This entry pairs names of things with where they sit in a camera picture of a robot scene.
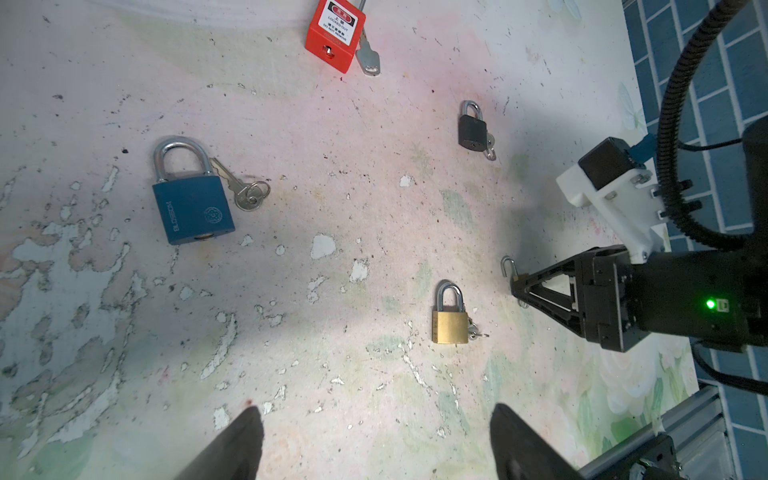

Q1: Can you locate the small brass padlock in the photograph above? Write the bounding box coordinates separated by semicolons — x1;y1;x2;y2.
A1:
500;255;519;281

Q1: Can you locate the blue padlock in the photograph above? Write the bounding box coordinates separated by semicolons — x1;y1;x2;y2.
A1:
152;136;235;246

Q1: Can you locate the red padlock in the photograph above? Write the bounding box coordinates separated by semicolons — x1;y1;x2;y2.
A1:
305;0;366;74

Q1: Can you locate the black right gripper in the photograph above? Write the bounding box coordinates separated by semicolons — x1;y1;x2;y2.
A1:
510;247;767;352

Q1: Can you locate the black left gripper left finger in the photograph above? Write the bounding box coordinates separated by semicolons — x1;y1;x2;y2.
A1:
176;406;264;480

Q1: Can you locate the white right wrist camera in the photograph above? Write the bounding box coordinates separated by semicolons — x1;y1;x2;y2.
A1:
557;137;666;264

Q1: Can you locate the black padlock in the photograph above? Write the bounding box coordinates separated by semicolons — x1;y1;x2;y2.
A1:
458;100;497;161

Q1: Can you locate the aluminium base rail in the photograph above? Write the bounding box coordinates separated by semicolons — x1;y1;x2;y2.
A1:
580;386;739;480

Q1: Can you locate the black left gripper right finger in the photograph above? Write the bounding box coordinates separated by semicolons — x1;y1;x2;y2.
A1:
489;403;582;480

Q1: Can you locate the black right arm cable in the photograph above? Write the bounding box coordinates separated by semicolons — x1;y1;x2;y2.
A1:
655;0;768;253

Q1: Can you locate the silver red padlock key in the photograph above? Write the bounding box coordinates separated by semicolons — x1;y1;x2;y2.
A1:
356;43;381;76

